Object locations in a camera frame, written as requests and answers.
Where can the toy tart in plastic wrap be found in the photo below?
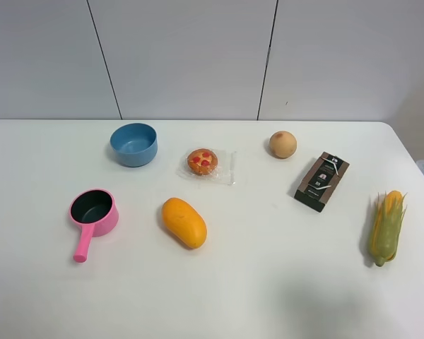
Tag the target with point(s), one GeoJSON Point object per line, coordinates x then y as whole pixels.
{"type": "Point", "coordinates": [209, 165]}

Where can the tan round toy fruit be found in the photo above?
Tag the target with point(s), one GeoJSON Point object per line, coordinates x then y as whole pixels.
{"type": "Point", "coordinates": [283, 144]}

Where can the pink toy saucepan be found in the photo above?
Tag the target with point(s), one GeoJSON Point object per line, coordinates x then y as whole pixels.
{"type": "Point", "coordinates": [95, 214]}

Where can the toy corn cob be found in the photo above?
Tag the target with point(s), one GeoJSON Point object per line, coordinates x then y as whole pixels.
{"type": "Point", "coordinates": [386, 227]}

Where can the brown coffee capsule box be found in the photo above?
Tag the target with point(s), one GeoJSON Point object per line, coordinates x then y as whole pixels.
{"type": "Point", "coordinates": [318, 185]}

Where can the orange toy mango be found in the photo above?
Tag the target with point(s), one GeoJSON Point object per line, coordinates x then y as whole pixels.
{"type": "Point", "coordinates": [184, 222]}

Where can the blue bowl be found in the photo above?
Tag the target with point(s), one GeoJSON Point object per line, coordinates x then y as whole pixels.
{"type": "Point", "coordinates": [134, 145]}

